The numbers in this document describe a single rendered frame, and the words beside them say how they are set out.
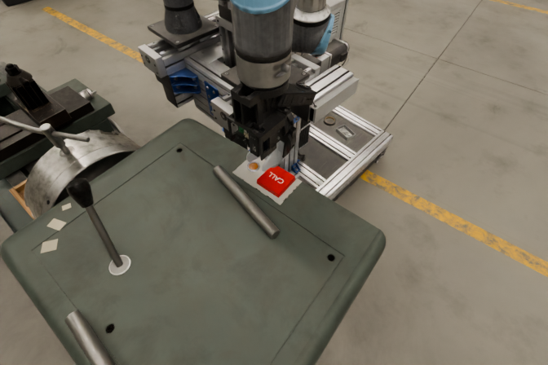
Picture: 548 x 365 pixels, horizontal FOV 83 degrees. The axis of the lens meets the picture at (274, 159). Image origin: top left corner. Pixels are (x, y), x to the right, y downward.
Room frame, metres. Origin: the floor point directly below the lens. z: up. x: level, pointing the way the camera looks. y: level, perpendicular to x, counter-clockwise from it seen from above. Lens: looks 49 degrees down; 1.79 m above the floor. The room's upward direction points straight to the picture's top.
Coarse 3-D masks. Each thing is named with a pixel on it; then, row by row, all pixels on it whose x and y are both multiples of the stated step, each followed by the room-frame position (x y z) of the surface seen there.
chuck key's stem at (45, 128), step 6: (42, 126) 0.49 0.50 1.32; (48, 126) 0.49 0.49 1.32; (42, 132) 0.49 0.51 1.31; (48, 132) 0.49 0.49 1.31; (48, 138) 0.49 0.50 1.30; (54, 138) 0.49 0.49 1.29; (60, 138) 0.50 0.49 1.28; (54, 144) 0.49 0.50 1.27; (60, 144) 0.49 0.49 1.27; (66, 150) 0.49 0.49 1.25
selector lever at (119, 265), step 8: (88, 208) 0.26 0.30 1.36; (96, 216) 0.26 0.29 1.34; (96, 224) 0.25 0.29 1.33; (104, 232) 0.24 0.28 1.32; (104, 240) 0.23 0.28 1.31; (112, 248) 0.23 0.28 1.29; (112, 256) 0.22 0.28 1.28; (120, 256) 0.23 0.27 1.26; (112, 264) 0.21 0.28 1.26; (120, 264) 0.21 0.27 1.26; (128, 264) 0.21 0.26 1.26; (112, 272) 0.20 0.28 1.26; (120, 272) 0.20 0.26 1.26
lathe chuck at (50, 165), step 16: (80, 144) 0.52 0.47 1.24; (96, 144) 0.53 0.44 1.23; (112, 144) 0.54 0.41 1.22; (128, 144) 0.57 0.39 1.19; (48, 160) 0.48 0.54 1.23; (64, 160) 0.47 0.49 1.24; (32, 176) 0.45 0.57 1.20; (48, 176) 0.44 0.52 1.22; (32, 192) 0.42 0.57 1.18; (32, 208) 0.40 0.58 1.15
